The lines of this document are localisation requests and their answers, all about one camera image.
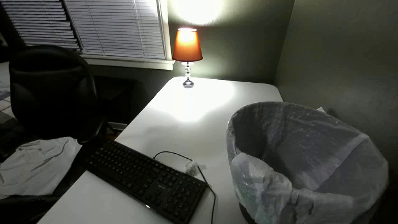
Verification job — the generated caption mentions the black bin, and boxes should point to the black bin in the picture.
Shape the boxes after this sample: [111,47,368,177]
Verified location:
[239,203,265,224]

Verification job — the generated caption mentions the white tissue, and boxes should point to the white tissue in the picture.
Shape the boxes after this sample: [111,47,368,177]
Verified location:
[185,160,198,175]

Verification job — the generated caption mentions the white cloth on chair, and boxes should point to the white cloth on chair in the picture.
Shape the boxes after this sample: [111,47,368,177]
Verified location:
[0,137,82,199]

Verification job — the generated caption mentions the translucent white bin liner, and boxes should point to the translucent white bin liner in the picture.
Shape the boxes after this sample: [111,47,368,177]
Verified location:
[226,102,388,224]

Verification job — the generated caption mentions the black office chair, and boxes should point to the black office chair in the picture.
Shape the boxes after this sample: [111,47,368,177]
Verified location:
[9,46,106,144]

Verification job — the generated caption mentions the black keyboard cable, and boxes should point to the black keyboard cable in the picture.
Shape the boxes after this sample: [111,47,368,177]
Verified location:
[152,149,218,224]

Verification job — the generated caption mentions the orange shade table lamp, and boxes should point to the orange shade table lamp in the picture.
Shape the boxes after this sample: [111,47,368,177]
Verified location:
[173,27,203,88]

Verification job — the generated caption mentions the black computer keyboard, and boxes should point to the black computer keyboard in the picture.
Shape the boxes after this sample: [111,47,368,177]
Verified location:
[85,141,206,224]

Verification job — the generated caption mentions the white window blinds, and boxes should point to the white window blinds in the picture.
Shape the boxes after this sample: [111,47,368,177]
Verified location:
[1,0,167,60]

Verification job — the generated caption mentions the white window sill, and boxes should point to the white window sill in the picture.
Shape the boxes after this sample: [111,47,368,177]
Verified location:
[83,55,174,71]

